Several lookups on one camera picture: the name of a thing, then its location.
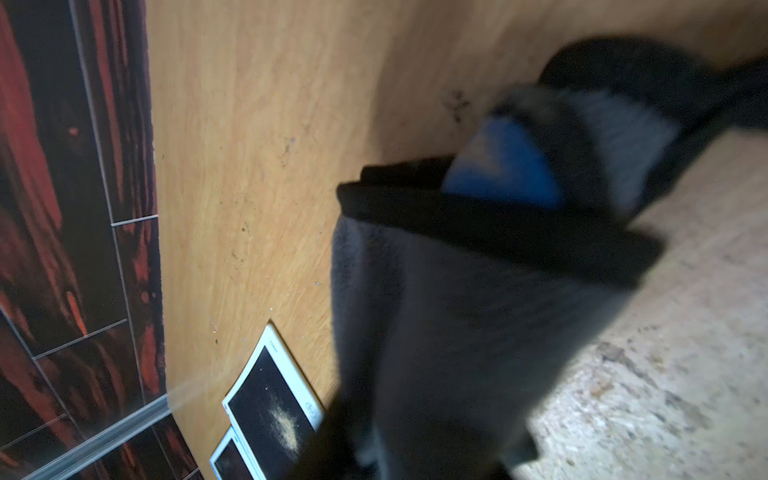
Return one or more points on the grey microfibre cloth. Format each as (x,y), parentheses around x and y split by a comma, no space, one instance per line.
(462,286)

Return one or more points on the blue-edged white drawing tablet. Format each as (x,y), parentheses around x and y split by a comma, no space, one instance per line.
(227,460)

